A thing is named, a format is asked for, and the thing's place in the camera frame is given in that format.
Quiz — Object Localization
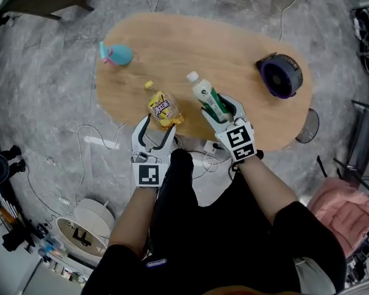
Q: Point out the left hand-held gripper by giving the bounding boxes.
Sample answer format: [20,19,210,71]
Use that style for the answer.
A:
[130,113,177,189]

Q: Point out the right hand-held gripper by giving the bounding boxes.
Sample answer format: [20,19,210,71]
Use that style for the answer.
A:
[200,93,259,164]

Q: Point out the green and white bottle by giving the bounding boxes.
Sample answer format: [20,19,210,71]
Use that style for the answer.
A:
[186,70,235,124]

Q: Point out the yellow juice bottle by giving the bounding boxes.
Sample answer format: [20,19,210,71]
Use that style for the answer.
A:
[145,80,186,128]

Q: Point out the black round waste bin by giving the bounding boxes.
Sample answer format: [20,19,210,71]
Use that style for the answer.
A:
[295,107,321,144]

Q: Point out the person's left forearm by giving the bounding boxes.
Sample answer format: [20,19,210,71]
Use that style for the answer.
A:
[108,185,158,258]

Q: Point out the person's right forearm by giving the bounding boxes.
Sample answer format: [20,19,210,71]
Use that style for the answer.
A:
[237,156,300,227]

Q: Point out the oval wooden table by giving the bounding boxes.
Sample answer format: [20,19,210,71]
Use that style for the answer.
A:
[95,12,314,152]

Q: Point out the purple desk fan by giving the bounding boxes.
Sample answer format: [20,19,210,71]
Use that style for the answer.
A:
[255,52,304,100]

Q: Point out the teal spray bottle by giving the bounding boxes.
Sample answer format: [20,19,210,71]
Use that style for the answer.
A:
[98,40,135,67]

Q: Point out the person's black clothed body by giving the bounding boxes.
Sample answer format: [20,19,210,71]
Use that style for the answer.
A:
[81,148,347,295]

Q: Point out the grey metal chair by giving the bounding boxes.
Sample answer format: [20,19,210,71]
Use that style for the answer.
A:
[315,99,369,203]

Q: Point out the pink jacket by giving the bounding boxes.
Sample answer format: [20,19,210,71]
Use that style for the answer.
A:
[306,176,369,258]

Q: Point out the white floor cable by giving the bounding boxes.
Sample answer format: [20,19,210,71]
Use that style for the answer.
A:
[74,122,127,203]
[277,0,301,42]

